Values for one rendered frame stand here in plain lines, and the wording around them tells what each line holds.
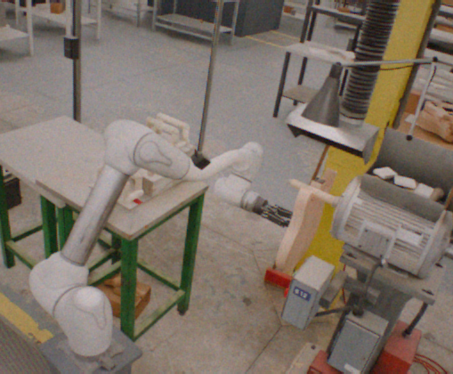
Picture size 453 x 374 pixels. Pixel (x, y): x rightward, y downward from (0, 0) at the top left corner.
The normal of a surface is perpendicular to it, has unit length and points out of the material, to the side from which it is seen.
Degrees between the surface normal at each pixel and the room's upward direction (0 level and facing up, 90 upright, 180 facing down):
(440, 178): 90
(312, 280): 0
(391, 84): 90
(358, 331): 90
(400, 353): 0
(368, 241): 90
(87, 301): 6
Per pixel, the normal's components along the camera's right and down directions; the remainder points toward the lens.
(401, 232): -0.40, -0.07
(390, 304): -0.54, 0.37
